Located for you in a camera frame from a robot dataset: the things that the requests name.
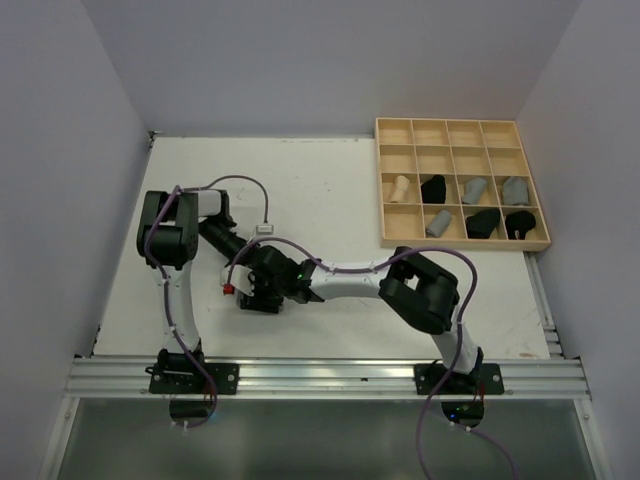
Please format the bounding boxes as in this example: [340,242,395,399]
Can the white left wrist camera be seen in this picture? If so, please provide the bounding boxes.
[255,223,275,236]

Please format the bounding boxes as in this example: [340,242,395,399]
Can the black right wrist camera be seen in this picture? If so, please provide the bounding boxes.
[247,245,300,281]

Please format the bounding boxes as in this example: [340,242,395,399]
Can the grey rolled sock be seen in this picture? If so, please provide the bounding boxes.
[502,176,530,206]
[425,210,452,238]
[461,177,487,205]

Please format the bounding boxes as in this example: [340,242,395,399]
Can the black rolled sock lower middle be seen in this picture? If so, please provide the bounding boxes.
[465,208,501,240]

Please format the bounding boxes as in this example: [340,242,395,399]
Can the grey rolled sock right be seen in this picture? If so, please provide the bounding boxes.
[502,176,530,206]

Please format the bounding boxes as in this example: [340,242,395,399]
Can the grey rolled sock middle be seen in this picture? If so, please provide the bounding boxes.
[461,177,487,205]

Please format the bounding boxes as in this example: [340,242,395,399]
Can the beige underwear with navy trim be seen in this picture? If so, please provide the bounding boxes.
[389,175,410,203]

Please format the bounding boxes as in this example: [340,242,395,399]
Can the black rolled sock upper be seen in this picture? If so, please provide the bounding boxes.
[420,175,447,204]

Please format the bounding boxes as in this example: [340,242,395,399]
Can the aluminium frame rail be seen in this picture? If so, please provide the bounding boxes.
[64,356,591,400]

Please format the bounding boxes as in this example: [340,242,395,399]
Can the wooden compartment tray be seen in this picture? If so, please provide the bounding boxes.
[374,117,551,252]

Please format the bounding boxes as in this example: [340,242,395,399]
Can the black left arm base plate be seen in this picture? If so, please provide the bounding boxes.
[145,363,240,395]

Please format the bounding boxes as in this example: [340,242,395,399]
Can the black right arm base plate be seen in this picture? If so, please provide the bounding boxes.
[413,362,505,396]

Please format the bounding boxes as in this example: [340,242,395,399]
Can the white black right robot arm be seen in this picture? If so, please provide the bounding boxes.
[229,242,483,393]

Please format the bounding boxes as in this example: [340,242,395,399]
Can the grey rolled sock lower left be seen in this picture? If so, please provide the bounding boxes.
[425,210,452,238]

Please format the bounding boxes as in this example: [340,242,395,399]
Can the black rolled sock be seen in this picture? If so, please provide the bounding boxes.
[465,208,501,240]
[505,210,537,240]
[420,175,447,204]

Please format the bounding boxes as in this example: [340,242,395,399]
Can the black rolled sock lower right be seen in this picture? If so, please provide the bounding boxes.
[505,210,537,240]

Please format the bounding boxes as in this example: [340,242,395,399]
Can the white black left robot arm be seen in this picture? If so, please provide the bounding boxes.
[136,189,235,393]

